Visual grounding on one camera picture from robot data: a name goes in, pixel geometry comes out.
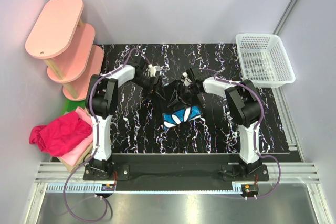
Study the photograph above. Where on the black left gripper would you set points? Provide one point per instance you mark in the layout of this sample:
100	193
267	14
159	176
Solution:
151	85

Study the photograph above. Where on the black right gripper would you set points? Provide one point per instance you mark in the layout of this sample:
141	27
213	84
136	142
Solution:
181	94

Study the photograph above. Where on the black t shirt flower print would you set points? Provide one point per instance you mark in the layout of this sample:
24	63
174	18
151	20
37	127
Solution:
169	109

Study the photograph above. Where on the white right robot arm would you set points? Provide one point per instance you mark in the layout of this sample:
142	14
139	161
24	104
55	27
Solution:
245	106

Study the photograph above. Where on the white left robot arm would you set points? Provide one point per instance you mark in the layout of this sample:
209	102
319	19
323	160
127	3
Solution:
102	101

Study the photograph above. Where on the white plastic basket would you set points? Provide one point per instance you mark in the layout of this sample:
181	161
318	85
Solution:
264	60

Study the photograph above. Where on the green plastic folder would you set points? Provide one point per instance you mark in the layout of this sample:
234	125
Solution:
70	105

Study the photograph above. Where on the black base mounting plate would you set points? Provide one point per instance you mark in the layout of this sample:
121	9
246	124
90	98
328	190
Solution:
177	172

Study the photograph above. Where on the beige t shirt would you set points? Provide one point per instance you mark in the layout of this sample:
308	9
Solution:
86	154

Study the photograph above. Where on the pink three-tier shelf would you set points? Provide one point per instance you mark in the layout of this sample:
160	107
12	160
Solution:
66	44

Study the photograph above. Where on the light pink t shirt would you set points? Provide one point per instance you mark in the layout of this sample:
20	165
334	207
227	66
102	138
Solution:
73	156

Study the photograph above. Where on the magenta red t shirt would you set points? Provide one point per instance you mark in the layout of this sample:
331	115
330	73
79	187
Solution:
61	135

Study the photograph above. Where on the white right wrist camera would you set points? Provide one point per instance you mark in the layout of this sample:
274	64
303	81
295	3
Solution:
185	79

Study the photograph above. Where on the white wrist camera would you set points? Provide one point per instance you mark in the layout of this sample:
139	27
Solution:
152	70
185	79

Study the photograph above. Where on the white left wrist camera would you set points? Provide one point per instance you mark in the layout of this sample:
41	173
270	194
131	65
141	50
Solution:
152	70

